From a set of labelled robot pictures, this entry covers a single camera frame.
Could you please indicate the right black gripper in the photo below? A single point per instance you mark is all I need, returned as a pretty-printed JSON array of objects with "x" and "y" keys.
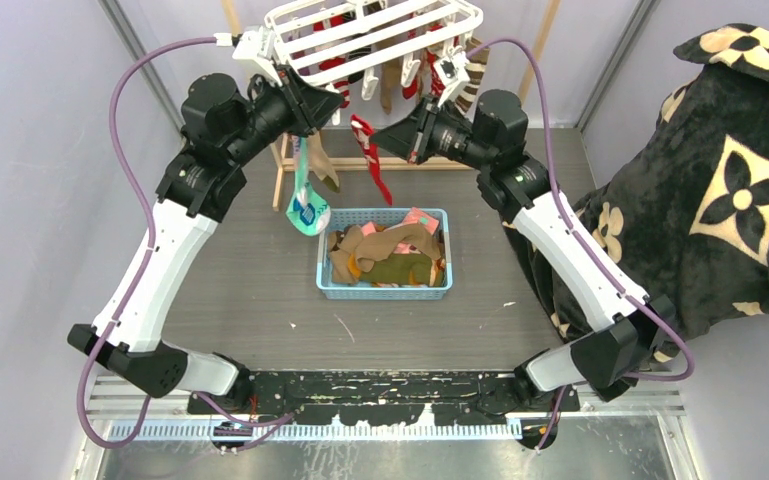
[{"x": 410, "y": 137}]

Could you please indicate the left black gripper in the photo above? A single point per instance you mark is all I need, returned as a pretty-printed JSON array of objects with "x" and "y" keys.
[{"x": 309, "y": 106}]

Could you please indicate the white plastic sock hanger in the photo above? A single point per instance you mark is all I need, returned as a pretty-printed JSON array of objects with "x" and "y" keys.
[{"x": 326, "y": 41}]

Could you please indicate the red white patterned sock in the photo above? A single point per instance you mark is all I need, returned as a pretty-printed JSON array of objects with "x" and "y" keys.
[{"x": 363, "y": 132}]

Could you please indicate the white hanger clip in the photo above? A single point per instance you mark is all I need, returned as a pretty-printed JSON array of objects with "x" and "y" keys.
[{"x": 370, "y": 82}]

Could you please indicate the mint green blue sock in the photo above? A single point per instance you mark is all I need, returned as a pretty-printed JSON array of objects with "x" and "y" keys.
[{"x": 307, "y": 211}]

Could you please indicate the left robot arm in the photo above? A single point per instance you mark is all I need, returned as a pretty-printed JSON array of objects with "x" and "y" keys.
[{"x": 224, "y": 130}]

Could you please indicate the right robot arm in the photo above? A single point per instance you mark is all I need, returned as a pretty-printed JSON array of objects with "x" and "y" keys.
[{"x": 625, "y": 320}]

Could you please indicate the red santa christmas sock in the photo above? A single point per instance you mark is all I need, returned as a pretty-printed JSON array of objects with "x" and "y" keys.
[{"x": 426, "y": 80}]

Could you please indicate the wooden hanging rack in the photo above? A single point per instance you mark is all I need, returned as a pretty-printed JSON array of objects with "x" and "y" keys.
[{"x": 463, "y": 142}]

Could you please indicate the brown green striped sock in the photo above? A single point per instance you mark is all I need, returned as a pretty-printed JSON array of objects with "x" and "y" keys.
[{"x": 320, "y": 163}]

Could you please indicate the brown white striped sock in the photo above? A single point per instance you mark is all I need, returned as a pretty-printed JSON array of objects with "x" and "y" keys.
[{"x": 476, "y": 69}]

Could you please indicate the pink ribbed sock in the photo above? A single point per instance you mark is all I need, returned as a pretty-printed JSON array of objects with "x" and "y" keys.
[{"x": 414, "y": 216}]

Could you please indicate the light blue plastic basket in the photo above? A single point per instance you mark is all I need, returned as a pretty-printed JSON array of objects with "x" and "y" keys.
[{"x": 386, "y": 216}]

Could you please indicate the olive green sock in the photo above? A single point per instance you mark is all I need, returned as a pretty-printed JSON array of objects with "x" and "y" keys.
[{"x": 406, "y": 270}]

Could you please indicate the tan brown sock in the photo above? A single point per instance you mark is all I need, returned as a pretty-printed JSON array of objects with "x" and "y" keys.
[{"x": 351, "y": 252}]

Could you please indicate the black floral blanket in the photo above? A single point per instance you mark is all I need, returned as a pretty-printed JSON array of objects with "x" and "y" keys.
[{"x": 688, "y": 217}]

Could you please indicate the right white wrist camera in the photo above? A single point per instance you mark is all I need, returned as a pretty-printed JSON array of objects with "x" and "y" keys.
[{"x": 451, "y": 70}]

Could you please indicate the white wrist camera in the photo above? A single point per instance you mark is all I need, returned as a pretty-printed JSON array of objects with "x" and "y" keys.
[
  {"x": 254, "y": 51},
  {"x": 451, "y": 70}
]

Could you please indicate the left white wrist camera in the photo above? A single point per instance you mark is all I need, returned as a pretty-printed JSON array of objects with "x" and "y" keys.
[{"x": 254, "y": 51}]

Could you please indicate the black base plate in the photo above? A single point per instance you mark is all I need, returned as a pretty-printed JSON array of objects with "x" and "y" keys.
[{"x": 381, "y": 398}]

